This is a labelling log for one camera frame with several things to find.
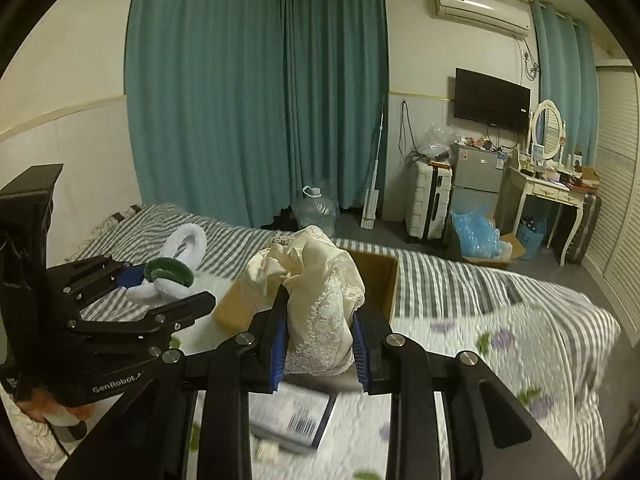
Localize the white dressing table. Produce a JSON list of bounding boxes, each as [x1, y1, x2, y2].
[[502, 160, 589, 267]]

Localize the white louvred wardrobe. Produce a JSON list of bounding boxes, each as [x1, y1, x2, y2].
[[582, 64, 640, 343]]

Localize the white oval vanity mirror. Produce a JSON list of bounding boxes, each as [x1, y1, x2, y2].
[[526, 99, 569, 162]]

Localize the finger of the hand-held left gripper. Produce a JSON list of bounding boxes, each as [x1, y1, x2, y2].
[[46, 254, 146, 307], [67, 290, 217, 356]]

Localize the white air conditioner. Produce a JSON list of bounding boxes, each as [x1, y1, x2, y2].
[[433, 0, 532, 39]]

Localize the white and green plush headband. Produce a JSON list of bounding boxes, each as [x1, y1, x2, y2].
[[125, 224, 208, 303]]

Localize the white and blue booklet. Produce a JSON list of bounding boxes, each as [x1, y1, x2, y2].
[[248, 385, 338, 456]]

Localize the open floor cardboard box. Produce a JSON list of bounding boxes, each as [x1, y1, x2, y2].
[[447, 217, 529, 269]]

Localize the grey striped bed sheet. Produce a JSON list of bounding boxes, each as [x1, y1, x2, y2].
[[75, 203, 623, 466]]

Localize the blue plastic bags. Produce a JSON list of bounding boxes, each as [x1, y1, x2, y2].
[[450, 209, 514, 260]]

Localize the white flat mop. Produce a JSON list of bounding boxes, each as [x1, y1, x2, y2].
[[361, 100, 387, 231]]

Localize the white suitcase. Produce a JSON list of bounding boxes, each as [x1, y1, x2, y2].
[[404, 159, 454, 244]]

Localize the dark suitcase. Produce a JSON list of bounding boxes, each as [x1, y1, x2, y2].
[[565, 192, 602, 266]]

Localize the black wall television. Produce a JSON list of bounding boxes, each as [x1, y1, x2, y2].
[[454, 67, 532, 135]]

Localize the cream lace garment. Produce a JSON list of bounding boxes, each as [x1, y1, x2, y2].
[[245, 225, 367, 378]]

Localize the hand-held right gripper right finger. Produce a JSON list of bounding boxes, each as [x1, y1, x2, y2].
[[350, 305, 581, 480]]

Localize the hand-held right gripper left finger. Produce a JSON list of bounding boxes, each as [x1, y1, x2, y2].
[[55, 285, 293, 480]]

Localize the clear water jug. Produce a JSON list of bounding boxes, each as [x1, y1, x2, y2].
[[291, 185, 340, 239]]

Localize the silver mini fridge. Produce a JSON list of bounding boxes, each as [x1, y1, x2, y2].
[[449, 142, 507, 221]]

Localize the black cable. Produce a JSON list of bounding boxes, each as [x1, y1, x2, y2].
[[45, 417, 88, 462]]

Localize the clear plastic bag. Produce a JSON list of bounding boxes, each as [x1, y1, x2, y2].
[[415, 122, 459, 161]]

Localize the narrow teal curtain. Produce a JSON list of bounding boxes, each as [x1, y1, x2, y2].
[[530, 0, 599, 167]]

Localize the blue plastic basket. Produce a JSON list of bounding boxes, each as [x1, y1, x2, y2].
[[515, 217, 546, 261]]

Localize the person's left hand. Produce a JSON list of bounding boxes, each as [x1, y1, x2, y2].
[[14, 385, 97, 428]]

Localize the black bag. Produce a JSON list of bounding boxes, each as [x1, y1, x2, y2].
[[272, 207, 299, 231]]

